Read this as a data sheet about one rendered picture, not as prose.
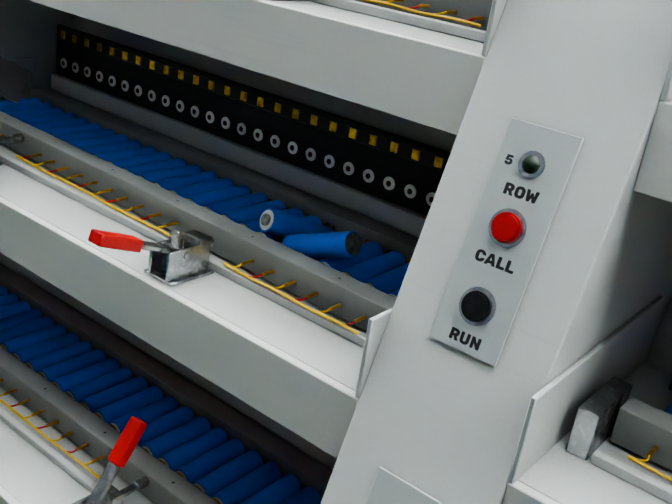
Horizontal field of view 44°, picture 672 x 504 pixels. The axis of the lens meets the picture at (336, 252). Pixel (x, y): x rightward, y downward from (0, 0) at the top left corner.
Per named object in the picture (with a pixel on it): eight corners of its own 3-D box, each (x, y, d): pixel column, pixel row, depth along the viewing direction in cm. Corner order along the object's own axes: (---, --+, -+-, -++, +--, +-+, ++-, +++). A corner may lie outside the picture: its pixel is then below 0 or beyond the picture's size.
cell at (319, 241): (340, 244, 57) (275, 247, 61) (354, 262, 58) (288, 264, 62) (352, 225, 58) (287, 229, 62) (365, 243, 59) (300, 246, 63)
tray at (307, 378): (346, 465, 48) (372, 320, 45) (-144, 165, 81) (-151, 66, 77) (507, 357, 63) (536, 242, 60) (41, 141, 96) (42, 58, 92)
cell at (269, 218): (326, 222, 66) (264, 202, 61) (338, 235, 65) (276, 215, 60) (314, 241, 66) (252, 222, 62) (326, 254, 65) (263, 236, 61)
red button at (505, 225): (513, 247, 42) (524, 217, 42) (485, 236, 43) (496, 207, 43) (520, 249, 43) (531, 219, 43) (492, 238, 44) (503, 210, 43)
